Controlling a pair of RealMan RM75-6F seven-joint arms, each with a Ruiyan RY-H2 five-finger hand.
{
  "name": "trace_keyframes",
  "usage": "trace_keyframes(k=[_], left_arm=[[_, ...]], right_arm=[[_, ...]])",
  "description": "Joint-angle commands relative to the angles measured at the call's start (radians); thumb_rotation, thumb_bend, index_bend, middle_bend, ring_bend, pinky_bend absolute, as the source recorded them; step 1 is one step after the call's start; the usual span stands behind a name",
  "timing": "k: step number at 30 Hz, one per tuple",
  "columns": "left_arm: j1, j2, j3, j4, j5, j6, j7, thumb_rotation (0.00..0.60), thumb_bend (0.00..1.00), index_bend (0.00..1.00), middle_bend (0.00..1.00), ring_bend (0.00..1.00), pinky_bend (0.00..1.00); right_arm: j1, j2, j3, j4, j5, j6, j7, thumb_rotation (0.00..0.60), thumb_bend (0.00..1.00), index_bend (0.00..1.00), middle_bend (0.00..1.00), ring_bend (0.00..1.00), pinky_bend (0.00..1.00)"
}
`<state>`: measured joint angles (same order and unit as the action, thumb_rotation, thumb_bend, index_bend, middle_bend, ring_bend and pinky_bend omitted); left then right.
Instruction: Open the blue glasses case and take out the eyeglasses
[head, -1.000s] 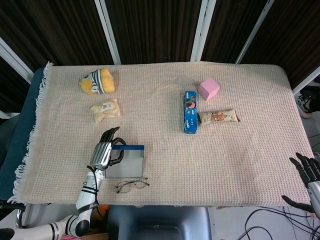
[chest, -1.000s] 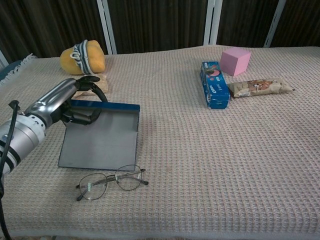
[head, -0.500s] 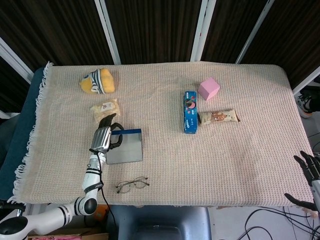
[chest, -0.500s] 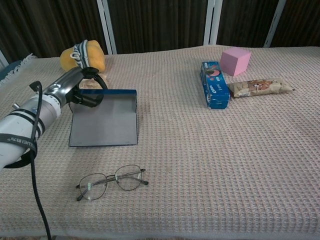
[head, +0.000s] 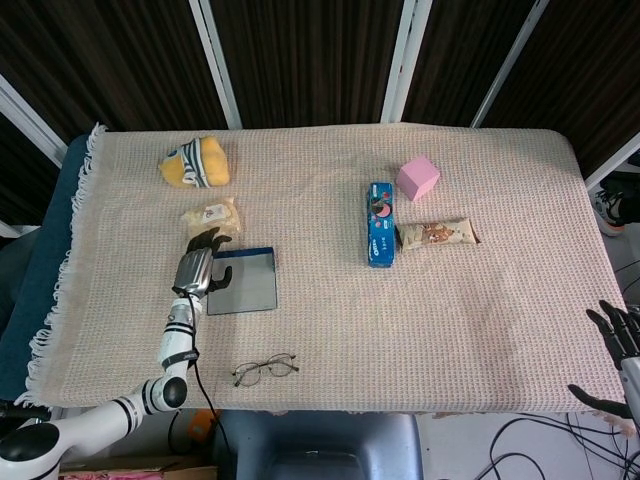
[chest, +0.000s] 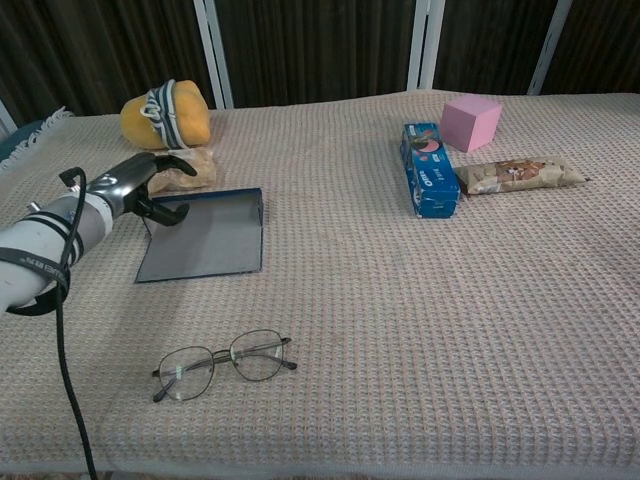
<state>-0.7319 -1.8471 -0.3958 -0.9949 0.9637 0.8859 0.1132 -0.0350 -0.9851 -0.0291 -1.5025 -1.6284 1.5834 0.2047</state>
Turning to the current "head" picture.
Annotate clear bag of pale snacks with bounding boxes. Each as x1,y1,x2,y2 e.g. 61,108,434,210
180,196,242,236

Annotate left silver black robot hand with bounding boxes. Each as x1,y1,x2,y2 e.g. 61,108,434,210
171,227,234,300

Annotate grey blue chair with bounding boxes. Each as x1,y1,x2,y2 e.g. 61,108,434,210
212,409,425,480

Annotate beige cartoon snack bar wrapper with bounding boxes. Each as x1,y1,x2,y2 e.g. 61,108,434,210
395,217,484,252

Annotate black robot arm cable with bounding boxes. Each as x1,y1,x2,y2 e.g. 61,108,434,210
184,294,234,454

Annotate pink cube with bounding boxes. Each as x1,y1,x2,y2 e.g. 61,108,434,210
395,154,442,203

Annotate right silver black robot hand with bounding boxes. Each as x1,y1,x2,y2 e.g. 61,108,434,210
568,299,640,424

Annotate yellow plush toy striped band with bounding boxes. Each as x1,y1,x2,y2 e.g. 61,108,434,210
158,136,231,190

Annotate dark blue floral glasses case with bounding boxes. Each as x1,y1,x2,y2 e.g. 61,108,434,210
206,245,279,317

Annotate black white sneaker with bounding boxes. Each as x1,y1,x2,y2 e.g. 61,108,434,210
592,172,640,236

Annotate black floor cable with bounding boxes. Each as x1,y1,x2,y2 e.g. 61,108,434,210
487,414,640,480

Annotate brown cardboard box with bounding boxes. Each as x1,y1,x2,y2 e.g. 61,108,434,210
59,453,219,480

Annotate blue Oreo cookie box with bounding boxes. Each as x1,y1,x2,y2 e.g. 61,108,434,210
367,181,400,270

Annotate thin-framed eyeglasses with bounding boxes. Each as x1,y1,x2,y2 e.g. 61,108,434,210
231,352,300,389

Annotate beige waffle fringed tablecloth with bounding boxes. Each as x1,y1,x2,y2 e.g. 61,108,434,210
14,122,631,419

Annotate white screen frame post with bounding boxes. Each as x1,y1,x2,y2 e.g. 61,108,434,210
380,0,434,125
584,144,640,192
470,0,551,129
188,0,245,130
0,74,69,169

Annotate orange object under table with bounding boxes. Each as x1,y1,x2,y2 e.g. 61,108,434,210
188,409,221,441

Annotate dark teal padded table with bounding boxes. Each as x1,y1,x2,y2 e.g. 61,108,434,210
0,133,96,401

